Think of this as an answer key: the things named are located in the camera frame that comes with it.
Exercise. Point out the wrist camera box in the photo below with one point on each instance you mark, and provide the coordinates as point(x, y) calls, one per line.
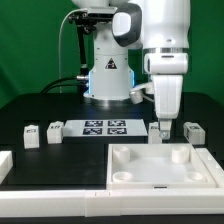
point(136, 94)

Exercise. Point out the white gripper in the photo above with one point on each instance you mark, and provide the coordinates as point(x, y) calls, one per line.
point(166, 70)

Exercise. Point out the white U-shaped boundary fence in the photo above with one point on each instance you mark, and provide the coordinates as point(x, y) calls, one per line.
point(90, 203)

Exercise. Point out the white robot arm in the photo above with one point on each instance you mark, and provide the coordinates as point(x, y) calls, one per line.
point(139, 49)

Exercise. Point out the white fiducial marker sheet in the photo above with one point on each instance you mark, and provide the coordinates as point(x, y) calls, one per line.
point(104, 128)

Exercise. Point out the white square tabletop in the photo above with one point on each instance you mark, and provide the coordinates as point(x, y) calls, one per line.
point(152, 166)

